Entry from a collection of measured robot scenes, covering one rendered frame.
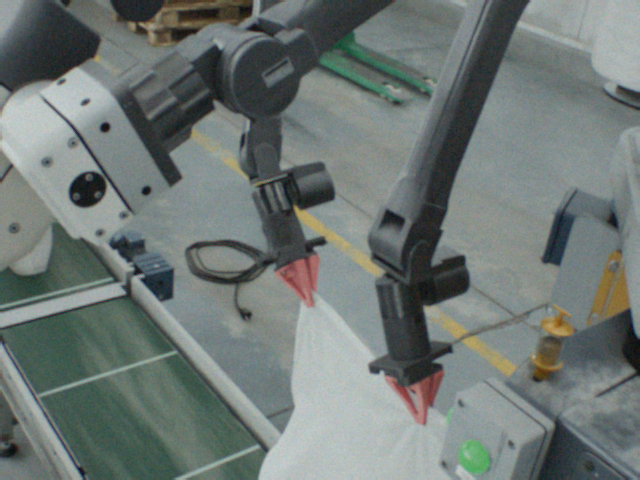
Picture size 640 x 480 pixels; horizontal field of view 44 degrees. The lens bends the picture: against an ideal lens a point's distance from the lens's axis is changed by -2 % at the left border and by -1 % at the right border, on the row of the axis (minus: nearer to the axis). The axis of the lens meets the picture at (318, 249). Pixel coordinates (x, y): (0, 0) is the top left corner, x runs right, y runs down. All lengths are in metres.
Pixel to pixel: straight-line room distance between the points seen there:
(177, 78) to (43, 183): 0.15
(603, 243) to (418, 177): 0.28
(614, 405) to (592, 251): 0.42
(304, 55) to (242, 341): 2.22
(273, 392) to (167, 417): 0.75
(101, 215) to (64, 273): 1.86
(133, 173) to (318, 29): 0.23
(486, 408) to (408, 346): 0.35
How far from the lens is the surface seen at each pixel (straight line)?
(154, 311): 2.39
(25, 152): 0.71
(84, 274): 2.59
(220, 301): 3.14
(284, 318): 3.08
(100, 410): 2.08
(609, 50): 0.92
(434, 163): 0.97
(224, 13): 6.39
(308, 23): 0.81
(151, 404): 2.09
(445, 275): 1.05
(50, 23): 0.85
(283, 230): 1.25
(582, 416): 0.71
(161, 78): 0.76
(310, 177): 1.28
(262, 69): 0.77
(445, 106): 0.97
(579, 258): 1.14
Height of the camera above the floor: 1.76
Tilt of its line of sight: 30 degrees down
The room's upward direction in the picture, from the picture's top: 7 degrees clockwise
